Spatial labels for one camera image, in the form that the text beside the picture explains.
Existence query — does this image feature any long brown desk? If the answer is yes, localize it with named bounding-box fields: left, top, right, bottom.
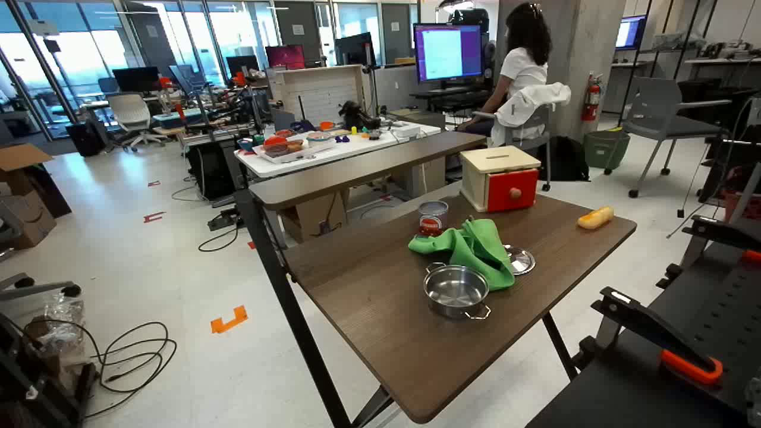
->
left=249, top=130, right=484, bottom=242

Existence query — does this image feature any green waste bin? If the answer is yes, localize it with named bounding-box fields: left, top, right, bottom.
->
left=583, top=130, right=629, bottom=174

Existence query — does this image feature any green towel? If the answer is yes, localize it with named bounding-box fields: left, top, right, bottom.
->
left=409, top=218, right=515, bottom=291

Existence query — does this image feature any seated person white shirt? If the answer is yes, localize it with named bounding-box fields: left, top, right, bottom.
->
left=464, top=2, right=552, bottom=141

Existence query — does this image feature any small blue monitor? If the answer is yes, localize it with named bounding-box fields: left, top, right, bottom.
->
left=616, top=15, right=643, bottom=51

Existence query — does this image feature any white cluttered table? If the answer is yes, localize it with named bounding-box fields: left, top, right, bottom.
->
left=235, top=121, right=436, bottom=178

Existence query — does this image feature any black clamp orange handle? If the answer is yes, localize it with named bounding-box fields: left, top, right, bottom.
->
left=591, top=287, right=723, bottom=388

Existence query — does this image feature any cardboard box left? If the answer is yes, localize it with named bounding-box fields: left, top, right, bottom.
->
left=0, top=142, right=70, bottom=249

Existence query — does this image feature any red fire extinguisher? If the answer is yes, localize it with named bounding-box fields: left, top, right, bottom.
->
left=583, top=73, right=601, bottom=123

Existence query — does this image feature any wooden box red drawer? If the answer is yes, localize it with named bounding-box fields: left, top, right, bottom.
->
left=461, top=146, right=540, bottom=211

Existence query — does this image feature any black floor cable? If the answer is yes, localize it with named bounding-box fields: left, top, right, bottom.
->
left=45, top=318, right=180, bottom=422

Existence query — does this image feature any steel pot with handles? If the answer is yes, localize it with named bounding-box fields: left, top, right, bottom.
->
left=423, top=262, right=492, bottom=322

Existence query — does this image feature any brown folding table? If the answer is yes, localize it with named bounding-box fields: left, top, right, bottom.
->
left=231, top=188, right=640, bottom=428

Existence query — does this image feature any steel pot lid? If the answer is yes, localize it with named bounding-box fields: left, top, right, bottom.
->
left=507, top=246, right=534, bottom=276

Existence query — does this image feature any small red-filled steel cup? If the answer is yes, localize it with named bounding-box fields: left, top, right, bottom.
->
left=419, top=199, right=449, bottom=235

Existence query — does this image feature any white office chair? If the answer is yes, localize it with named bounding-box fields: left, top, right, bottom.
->
left=109, top=92, right=158, bottom=150

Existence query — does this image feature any large computer monitor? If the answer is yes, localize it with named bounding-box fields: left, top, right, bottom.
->
left=414, top=24, right=482, bottom=83

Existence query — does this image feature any grey office chair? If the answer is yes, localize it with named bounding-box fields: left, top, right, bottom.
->
left=622, top=76, right=723, bottom=198

